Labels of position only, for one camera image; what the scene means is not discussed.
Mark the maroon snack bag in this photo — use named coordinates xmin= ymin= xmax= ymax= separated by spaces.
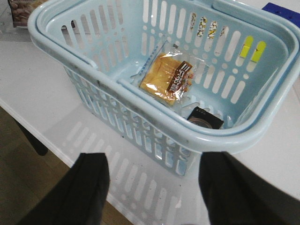
xmin=7 ymin=0 xmax=47 ymax=28

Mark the light blue plastic basket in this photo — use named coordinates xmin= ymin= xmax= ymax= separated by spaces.
xmin=28 ymin=0 xmax=300 ymax=175

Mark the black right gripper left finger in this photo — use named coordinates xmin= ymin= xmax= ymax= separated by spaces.
xmin=19 ymin=153 xmax=110 ymax=225

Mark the blue board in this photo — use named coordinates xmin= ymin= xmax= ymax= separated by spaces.
xmin=262 ymin=2 xmax=300 ymax=27

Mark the packaged bread slice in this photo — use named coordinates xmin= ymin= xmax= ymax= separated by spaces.
xmin=132 ymin=40 xmax=209 ymax=106

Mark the black tissue pack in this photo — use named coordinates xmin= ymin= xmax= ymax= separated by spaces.
xmin=187 ymin=106 xmax=224 ymax=129

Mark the black table leg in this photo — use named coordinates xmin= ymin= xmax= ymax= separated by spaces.
xmin=14 ymin=119 xmax=48 ymax=156

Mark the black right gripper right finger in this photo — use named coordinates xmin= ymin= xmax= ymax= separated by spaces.
xmin=199 ymin=152 xmax=300 ymax=225

